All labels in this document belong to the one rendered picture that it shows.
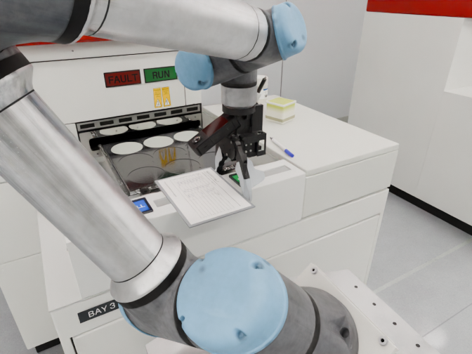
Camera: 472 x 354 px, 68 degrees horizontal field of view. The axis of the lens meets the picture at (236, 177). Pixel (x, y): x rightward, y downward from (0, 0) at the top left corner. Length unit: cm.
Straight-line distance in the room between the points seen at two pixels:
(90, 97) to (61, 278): 62
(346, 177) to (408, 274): 125
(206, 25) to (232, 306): 31
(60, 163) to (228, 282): 22
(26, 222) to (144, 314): 95
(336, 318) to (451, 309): 158
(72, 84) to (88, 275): 67
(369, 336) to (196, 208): 39
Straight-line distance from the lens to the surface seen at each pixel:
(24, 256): 148
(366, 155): 103
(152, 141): 124
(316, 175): 91
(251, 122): 77
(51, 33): 34
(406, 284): 211
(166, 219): 73
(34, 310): 164
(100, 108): 127
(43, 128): 41
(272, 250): 95
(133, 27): 37
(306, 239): 102
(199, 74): 60
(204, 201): 75
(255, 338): 40
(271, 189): 83
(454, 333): 198
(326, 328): 51
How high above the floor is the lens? 136
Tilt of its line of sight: 28 degrees down
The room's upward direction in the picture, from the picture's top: straight up
